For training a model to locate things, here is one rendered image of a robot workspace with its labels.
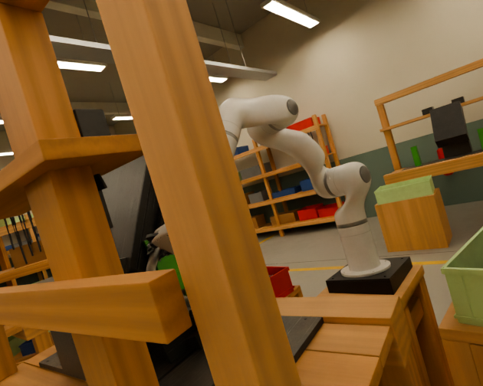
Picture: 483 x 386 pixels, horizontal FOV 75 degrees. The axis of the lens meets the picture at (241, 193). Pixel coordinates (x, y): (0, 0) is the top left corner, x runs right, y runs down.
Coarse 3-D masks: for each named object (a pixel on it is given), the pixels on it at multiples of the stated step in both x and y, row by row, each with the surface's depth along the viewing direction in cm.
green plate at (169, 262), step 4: (144, 240) 108; (144, 244) 109; (168, 256) 112; (172, 256) 113; (164, 260) 110; (168, 260) 111; (172, 260) 112; (160, 264) 108; (164, 264) 109; (168, 264) 110; (172, 264) 112; (176, 264) 113; (156, 268) 107; (160, 268) 108; (164, 268) 109; (168, 268) 110; (172, 268) 111; (176, 268) 112; (176, 272) 111; (180, 276) 112; (180, 280) 111; (180, 284) 110; (184, 288) 110
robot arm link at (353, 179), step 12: (336, 168) 123; (348, 168) 118; (360, 168) 116; (336, 180) 121; (348, 180) 117; (360, 180) 115; (336, 192) 124; (348, 192) 118; (360, 192) 118; (348, 204) 119; (360, 204) 121; (336, 216) 125; (348, 216) 121; (360, 216) 121
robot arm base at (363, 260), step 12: (348, 228) 121; (360, 228) 120; (348, 240) 122; (360, 240) 120; (372, 240) 122; (348, 252) 123; (360, 252) 120; (372, 252) 120; (348, 264) 126; (360, 264) 120; (372, 264) 120; (384, 264) 121; (348, 276) 121; (360, 276) 117
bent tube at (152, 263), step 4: (148, 244) 104; (156, 248) 103; (160, 248) 104; (156, 252) 102; (152, 256) 101; (156, 256) 101; (148, 260) 100; (152, 260) 100; (156, 260) 101; (148, 264) 99; (152, 264) 99; (156, 264) 101; (148, 268) 98; (152, 268) 98; (184, 296) 101; (188, 300) 102; (188, 304) 102
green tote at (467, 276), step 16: (480, 240) 110; (464, 256) 100; (480, 256) 108; (448, 272) 91; (464, 272) 88; (480, 272) 85; (448, 288) 93; (464, 288) 89; (480, 288) 86; (464, 304) 90; (480, 304) 87; (464, 320) 91; (480, 320) 88
